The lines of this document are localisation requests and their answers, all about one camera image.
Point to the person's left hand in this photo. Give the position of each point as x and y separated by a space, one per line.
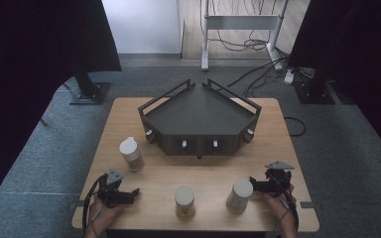
104 213

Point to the white metal stand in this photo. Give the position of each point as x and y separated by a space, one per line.
241 22

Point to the grey powder spice jar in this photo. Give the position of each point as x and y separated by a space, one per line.
239 196

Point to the orange powder spice jar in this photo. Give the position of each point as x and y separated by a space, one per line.
185 201

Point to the white power strip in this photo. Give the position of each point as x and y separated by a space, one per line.
289 76

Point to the white wall panel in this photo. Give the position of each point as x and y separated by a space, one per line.
142 26

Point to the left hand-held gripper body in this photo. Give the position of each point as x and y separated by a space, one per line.
110 193

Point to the spice jar with spout cap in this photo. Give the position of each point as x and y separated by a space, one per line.
131 154

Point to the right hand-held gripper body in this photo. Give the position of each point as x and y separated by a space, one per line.
279 180

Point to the person's right hand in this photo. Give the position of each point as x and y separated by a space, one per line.
278 206

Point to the grey table bracket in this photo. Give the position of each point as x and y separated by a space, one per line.
311 205
73 205

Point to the black stand base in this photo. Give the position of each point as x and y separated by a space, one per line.
314 92
91 92

